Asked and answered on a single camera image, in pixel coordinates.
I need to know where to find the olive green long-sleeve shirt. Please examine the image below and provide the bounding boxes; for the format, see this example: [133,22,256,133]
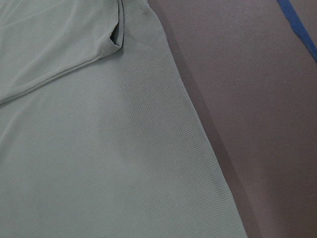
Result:
[0,0,246,238]

